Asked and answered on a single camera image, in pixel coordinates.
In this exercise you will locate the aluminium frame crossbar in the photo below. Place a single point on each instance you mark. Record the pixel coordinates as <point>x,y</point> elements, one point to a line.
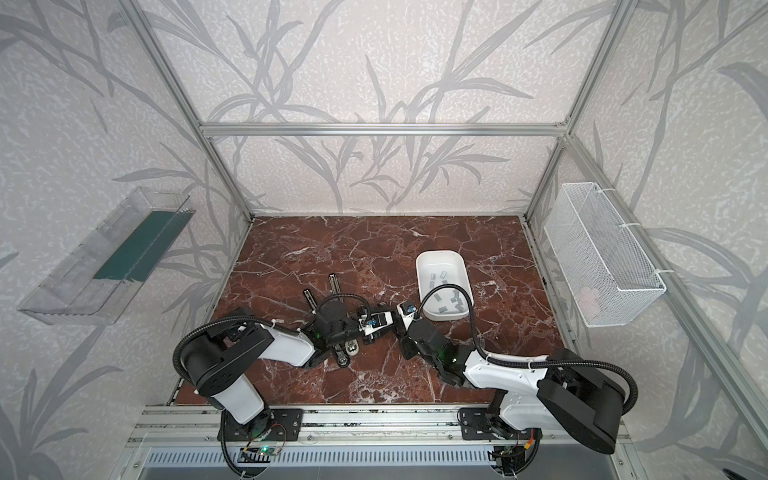
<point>383,129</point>

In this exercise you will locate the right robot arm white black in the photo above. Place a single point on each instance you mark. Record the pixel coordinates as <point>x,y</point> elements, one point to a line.
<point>546,392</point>

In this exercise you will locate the white plastic tray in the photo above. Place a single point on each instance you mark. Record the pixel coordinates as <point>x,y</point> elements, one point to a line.
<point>455,290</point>

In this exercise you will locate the beige grey stapler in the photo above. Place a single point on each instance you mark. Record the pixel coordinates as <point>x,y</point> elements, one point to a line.
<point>333,282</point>

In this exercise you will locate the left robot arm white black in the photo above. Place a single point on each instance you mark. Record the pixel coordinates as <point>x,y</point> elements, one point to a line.
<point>214,358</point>

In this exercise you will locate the green mat in shelf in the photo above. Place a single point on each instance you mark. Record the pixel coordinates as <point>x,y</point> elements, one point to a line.
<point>135,259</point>

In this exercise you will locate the black stapler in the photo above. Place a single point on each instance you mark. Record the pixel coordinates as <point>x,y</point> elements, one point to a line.
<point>310,298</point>
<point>396,324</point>

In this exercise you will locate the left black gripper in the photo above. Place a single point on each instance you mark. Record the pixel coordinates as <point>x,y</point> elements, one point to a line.
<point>324,306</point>

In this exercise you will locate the white wire mesh basket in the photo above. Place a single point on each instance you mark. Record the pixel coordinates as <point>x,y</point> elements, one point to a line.
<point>597,248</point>

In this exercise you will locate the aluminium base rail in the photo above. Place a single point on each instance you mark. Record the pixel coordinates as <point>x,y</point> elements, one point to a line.
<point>322,425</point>

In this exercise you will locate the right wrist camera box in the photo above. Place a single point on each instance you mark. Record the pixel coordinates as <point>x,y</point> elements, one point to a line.
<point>407,312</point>

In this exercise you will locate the clear acrylic wall shelf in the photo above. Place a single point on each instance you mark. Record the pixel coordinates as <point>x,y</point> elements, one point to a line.
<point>95,283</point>

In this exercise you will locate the pink object in basket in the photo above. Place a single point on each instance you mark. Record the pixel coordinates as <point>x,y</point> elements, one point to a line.
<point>589,302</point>

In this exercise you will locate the small circuit board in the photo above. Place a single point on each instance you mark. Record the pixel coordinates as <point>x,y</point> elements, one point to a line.
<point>259,454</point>

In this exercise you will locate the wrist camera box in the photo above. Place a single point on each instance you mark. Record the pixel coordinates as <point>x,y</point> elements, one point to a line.
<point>373,325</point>
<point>407,312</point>

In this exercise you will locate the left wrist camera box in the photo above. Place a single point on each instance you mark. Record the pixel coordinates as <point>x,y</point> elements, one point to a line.
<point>373,325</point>

